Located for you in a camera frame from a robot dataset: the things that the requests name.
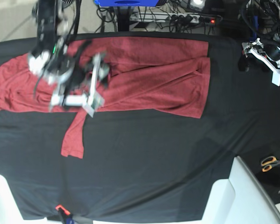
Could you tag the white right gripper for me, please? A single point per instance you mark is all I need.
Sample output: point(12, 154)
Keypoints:
point(82, 83)

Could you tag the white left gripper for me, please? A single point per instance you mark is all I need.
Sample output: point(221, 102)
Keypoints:
point(268, 53)

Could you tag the red long-sleeve T-shirt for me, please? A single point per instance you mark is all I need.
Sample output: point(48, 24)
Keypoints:
point(164, 74)

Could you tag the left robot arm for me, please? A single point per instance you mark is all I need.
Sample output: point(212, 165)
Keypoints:
point(271, 9)

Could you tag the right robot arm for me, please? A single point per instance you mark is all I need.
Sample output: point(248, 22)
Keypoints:
point(56, 28)

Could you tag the white power strip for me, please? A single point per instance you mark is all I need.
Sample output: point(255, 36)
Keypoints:
point(163, 17)

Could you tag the blue plastic box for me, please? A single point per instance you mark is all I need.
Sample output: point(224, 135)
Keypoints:
point(126, 3)

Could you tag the black round stand base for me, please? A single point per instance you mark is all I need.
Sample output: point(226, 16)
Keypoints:
point(66, 3)

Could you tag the white foam block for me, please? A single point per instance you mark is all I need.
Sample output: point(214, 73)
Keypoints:
point(240, 199)

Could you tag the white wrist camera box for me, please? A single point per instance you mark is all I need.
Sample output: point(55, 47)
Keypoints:
point(276, 79)

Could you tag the blue clamp handle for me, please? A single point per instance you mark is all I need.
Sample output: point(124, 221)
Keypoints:
point(254, 23)

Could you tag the black table leg post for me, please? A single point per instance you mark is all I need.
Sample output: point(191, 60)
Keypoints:
point(123, 18)

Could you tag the yellow-handled scissors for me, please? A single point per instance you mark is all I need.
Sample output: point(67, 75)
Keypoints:
point(268, 163)

